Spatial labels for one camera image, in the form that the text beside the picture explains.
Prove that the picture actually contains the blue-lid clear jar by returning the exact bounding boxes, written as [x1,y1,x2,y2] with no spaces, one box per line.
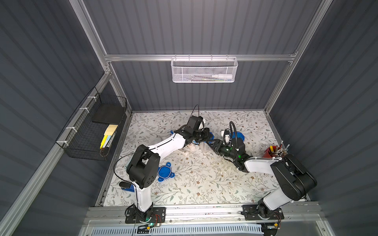
[193,141,212,153]
[230,131,245,142]

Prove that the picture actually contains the blue jar lid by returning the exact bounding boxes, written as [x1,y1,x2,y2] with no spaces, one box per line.
[157,162,175,182]

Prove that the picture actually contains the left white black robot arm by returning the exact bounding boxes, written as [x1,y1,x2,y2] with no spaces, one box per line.
[127,128,214,222]

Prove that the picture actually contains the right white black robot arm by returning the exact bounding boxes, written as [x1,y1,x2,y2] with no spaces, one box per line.
[207,137,317,220]

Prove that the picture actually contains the red pen cup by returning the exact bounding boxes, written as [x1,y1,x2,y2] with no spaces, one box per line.
[262,146,287,159]

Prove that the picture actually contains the white tube in basket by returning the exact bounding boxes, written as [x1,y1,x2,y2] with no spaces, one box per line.
[212,74,233,81]

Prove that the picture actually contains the blue small box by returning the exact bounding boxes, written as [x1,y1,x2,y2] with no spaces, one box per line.
[119,182,135,192]

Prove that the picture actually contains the yellow sticky notes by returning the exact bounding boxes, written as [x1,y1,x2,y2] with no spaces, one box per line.
[100,124,118,149]

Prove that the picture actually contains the black notebook in basket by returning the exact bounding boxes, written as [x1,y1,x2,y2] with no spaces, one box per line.
[92,104,125,125]

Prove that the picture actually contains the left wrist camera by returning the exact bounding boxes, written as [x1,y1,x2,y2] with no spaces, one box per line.
[187,116,204,131]

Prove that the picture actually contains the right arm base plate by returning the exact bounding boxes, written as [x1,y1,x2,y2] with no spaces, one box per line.
[241,204,284,221]

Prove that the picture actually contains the white wire mesh basket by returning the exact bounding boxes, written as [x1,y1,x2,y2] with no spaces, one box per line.
[170,57,238,83]

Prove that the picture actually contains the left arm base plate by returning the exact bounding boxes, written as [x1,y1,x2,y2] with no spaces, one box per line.
[125,205,166,224]

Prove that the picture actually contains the black wire wall basket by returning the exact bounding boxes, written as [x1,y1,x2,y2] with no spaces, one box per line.
[56,88,128,161]

